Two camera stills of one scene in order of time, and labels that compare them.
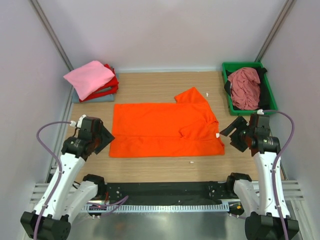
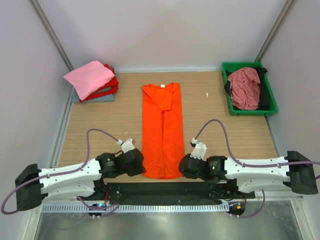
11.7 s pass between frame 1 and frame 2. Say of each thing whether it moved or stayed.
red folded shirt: stayed
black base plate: stayed
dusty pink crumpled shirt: stayed
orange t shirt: moved
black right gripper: moved
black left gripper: moved
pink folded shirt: stayed
